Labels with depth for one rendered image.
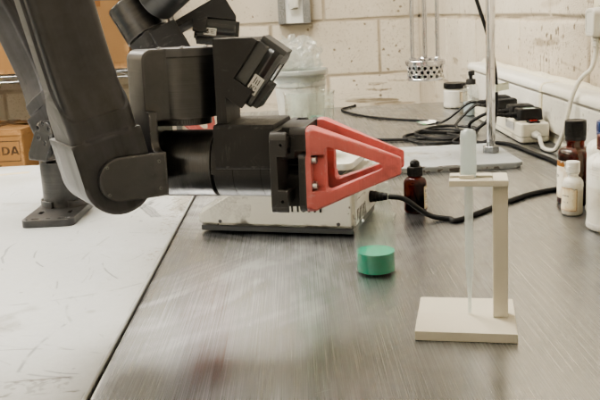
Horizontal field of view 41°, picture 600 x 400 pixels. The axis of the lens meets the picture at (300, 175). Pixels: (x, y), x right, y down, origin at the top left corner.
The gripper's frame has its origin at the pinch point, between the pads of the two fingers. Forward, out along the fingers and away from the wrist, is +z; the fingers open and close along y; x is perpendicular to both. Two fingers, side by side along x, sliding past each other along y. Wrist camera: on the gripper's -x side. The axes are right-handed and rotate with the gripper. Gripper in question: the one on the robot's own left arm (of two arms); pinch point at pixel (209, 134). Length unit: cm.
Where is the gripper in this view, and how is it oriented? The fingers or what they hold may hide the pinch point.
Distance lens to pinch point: 103.3
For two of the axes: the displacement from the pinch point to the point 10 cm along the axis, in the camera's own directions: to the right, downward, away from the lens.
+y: -0.8, 0.5, 10.0
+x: -8.5, 5.2, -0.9
